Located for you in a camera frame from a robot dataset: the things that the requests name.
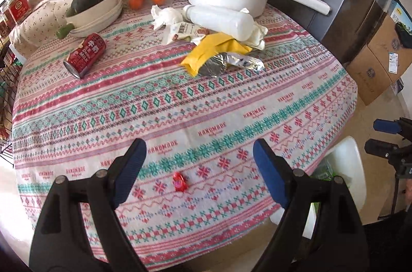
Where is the red drink can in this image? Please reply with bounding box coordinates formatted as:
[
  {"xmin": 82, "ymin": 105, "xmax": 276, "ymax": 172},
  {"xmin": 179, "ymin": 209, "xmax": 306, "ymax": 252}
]
[{"xmin": 63, "ymin": 33, "xmax": 107, "ymax": 80}]

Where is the white plastic bin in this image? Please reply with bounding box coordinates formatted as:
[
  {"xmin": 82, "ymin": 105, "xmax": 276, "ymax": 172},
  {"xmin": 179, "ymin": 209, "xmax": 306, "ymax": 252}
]
[{"xmin": 269, "ymin": 136, "xmax": 367, "ymax": 239}]

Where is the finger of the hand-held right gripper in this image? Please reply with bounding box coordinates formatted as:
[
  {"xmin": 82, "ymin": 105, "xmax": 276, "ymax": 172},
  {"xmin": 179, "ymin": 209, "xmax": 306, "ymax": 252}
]
[
  {"xmin": 373, "ymin": 117, "xmax": 412, "ymax": 139},
  {"xmin": 364, "ymin": 138, "xmax": 412, "ymax": 160}
]

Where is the silver foil wrapper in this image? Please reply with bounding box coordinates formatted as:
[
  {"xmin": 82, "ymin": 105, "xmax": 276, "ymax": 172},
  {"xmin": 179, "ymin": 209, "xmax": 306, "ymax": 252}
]
[{"xmin": 201, "ymin": 52, "xmax": 265, "ymax": 77}]

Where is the black pouch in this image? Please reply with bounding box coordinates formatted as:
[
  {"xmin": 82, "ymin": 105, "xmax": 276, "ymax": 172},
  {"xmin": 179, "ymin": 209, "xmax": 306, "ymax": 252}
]
[{"xmin": 397, "ymin": 19, "xmax": 412, "ymax": 49}]

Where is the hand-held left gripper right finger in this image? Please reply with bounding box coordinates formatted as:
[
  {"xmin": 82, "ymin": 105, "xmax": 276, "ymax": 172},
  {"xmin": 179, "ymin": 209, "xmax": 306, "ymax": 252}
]
[{"xmin": 253, "ymin": 138, "xmax": 371, "ymax": 272}]

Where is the white plastic bottle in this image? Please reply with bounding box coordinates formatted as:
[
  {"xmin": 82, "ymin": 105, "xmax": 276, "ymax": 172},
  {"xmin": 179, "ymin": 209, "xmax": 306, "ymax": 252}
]
[{"xmin": 182, "ymin": 4, "xmax": 255, "ymax": 41}]

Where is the red label jar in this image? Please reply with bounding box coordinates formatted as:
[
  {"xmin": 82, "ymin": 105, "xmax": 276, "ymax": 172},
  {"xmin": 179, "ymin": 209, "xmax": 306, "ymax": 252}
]
[
  {"xmin": 8, "ymin": 0, "xmax": 32, "ymax": 23},
  {"xmin": 0, "ymin": 6, "xmax": 15, "ymax": 35}
]

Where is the white snack packet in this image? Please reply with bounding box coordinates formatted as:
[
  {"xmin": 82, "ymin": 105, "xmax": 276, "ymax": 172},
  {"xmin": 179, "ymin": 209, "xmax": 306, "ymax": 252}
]
[{"xmin": 162, "ymin": 22, "xmax": 212, "ymax": 46}]

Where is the patterned tablecloth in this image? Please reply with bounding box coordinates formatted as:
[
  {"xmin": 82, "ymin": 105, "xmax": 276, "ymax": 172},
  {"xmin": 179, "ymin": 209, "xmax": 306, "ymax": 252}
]
[{"xmin": 13, "ymin": 0, "xmax": 359, "ymax": 266}]

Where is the blue and yellow box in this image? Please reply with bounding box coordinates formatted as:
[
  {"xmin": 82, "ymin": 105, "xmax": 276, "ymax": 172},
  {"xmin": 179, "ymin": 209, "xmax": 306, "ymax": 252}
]
[{"xmin": 388, "ymin": 0, "xmax": 412, "ymax": 34}]

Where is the green chip bag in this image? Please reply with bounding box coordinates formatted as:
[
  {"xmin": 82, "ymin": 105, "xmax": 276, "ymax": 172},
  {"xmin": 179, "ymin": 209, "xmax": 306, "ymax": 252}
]
[{"xmin": 311, "ymin": 159, "xmax": 342, "ymax": 211}]

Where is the grey refrigerator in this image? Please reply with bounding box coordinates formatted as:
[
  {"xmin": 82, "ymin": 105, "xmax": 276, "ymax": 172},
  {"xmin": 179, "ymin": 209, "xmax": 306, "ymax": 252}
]
[{"xmin": 267, "ymin": 0, "xmax": 399, "ymax": 66}]

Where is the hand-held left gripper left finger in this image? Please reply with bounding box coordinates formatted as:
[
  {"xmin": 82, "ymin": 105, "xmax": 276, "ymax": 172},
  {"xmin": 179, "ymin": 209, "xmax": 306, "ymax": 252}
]
[{"xmin": 30, "ymin": 138, "xmax": 147, "ymax": 272}]

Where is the small cardboard box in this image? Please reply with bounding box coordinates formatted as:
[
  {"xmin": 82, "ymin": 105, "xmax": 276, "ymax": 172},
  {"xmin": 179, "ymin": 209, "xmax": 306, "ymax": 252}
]
[{"xmin": 346, "ymin": 43, "xmax": 404, "ymax": 106}]

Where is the white dotted cloth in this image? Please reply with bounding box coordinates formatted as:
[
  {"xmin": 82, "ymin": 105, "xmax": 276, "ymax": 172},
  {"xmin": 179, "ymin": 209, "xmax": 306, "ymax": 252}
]
[{"xmin": 9, "ymin": 0, "xmax": 129, "ymax": 57}]

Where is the large cardboard box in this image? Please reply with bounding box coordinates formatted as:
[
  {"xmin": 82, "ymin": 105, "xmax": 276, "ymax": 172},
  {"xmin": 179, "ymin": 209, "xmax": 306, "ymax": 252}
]
[{"xmin": 367, "ymin": 14, "xmax": 412, "ymax": 81}]

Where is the yellow snack wrapper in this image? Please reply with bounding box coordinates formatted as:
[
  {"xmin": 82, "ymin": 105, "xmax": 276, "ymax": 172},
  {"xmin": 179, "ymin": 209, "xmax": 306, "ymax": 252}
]
[{"xmin": 179, "ymin": 33, "xmax": 253, "ymax": 79}]

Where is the red candy wrapper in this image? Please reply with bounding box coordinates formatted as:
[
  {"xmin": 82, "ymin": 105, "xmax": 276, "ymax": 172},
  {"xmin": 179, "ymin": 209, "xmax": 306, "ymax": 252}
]
[{"xmin": 171, "ymin": 172, "xmax": 189, "ymax": 193}]

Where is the dark green squash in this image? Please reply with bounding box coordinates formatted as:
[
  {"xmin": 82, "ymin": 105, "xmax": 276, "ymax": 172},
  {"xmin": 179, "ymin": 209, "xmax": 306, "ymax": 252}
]
[{"xmin": 71, "ymin": 0, "xmax": 107, "ymax": 15}]

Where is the crumpled white napkin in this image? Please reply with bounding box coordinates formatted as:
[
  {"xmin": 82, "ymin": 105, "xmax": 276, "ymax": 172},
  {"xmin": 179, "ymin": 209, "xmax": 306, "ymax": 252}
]
[{"xmin": 240, "ymin": 7, "xmax": 269, "ymax": 51}]

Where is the cream bowl with green handle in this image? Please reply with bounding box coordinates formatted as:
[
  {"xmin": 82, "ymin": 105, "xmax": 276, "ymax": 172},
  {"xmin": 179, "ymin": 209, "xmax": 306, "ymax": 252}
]
[{"xmin": 56, "ymin": 0, "xmax": 123, "ymax": 39}]

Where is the crumpled white tissue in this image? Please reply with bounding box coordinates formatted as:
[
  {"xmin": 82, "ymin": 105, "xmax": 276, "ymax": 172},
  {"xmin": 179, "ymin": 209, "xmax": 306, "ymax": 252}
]
[{"xmin": 151, "ymin": 5, "xmax": 185, "ymax": 32}]

